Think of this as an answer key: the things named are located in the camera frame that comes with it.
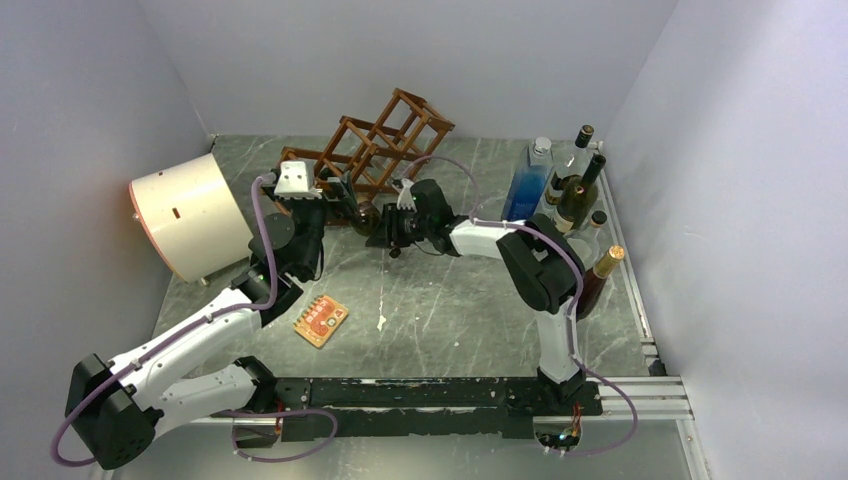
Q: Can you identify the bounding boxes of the white cone lamp shade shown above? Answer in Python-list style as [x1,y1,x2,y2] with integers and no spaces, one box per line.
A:
[129,153,253,283]

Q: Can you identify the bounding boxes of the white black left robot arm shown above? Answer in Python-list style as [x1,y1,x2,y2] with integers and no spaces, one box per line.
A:
[49,172,338,470]

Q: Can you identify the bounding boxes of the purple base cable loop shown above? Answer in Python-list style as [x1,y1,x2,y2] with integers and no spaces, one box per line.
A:
[218,407,339,464]

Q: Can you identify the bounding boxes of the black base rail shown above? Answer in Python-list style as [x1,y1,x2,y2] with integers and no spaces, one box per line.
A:
[242,376,603,441]

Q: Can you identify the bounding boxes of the brown wooden wine rack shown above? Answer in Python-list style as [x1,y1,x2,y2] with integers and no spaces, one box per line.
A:
[273,88,455,226]

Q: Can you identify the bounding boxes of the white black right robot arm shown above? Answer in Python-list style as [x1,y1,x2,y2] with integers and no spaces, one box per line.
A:
[366,179,586,414]

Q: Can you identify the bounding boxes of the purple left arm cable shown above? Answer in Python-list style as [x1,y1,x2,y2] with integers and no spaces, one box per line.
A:
[50,173,280,468]

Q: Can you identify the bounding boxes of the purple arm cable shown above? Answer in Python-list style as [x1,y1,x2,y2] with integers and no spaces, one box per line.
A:
[50,173,280,468]
[397,155,641,460]

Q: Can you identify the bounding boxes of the green bottle silver cap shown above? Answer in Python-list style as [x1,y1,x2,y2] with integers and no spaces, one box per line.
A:
[351,201,401,259]

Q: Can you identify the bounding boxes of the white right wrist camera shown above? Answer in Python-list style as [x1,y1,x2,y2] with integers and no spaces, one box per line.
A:
[394,178,416,212]

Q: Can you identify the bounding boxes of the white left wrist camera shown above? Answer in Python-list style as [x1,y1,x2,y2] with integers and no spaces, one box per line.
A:
[273,160,322,200]

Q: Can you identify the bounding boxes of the dark green wine bottle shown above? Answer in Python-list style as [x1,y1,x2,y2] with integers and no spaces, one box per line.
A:
[554,153,607,234]

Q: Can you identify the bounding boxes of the brown bottle gold foil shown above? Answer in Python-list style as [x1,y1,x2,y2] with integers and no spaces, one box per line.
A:
[576,245,626,320]

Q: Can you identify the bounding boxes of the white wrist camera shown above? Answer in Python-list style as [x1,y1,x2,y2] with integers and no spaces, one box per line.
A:
[394,178,416,212]
[273,160,322,200]

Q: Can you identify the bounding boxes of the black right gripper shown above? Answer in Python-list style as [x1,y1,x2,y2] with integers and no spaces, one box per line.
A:
[366,203,433,248]

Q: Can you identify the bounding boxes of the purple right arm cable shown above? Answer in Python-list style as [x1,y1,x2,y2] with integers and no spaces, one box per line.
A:
[397,155,641,460]

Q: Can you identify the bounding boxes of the clear bottle white label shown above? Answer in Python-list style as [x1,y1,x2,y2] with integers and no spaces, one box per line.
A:
[566,210,608,269]

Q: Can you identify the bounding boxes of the blue clear plastic bottle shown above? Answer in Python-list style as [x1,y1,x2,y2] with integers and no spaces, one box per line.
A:
[501,137,554,222]

